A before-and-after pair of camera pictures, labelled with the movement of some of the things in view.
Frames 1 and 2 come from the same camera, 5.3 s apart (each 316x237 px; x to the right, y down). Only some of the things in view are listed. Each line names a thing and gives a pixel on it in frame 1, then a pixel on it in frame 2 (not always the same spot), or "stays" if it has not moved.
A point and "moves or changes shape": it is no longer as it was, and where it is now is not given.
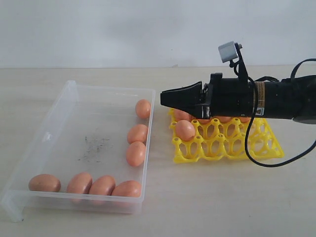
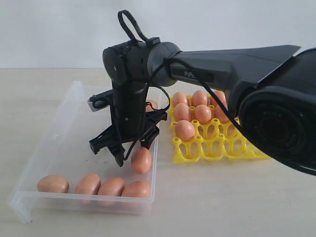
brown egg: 185,130 stays
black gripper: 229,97 → 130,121
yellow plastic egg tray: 224,138 stays
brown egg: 136,153 moves or changes shape
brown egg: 128,188 → 139,189
